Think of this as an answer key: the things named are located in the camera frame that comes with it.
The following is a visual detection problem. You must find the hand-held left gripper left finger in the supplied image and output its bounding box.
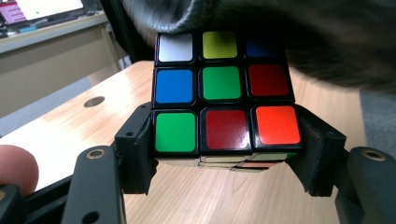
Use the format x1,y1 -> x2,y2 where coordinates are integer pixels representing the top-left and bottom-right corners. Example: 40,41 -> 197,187
114,102 -> 161,196

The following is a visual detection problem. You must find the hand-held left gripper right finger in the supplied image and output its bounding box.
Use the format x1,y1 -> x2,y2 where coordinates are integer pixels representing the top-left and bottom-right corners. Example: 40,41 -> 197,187
285,104 -> 347,198

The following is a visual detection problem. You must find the colourful puzzle cube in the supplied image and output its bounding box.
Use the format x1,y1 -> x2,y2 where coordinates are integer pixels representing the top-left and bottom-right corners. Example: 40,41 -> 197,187
151,29 -> 304,173

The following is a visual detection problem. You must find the grey fuzzy cloth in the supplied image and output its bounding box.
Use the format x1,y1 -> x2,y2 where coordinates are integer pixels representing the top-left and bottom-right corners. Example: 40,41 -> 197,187
120,0 -> 396,94

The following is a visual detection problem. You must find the dark round table grommet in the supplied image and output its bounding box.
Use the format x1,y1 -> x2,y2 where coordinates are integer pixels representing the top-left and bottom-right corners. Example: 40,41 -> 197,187
83,95 -> 106,108

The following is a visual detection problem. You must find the light wooden desk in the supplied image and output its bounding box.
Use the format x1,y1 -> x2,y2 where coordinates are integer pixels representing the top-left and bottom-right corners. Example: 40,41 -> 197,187
0,11 -> 123,119

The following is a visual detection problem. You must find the small blue desk item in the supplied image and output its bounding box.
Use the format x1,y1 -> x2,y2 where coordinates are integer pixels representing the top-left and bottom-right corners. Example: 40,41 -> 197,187
17,25 -> 39,34

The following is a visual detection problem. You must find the lit computer monitor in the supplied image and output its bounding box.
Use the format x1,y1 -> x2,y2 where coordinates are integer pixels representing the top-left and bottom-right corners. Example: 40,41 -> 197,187
0,0 -> 86,26

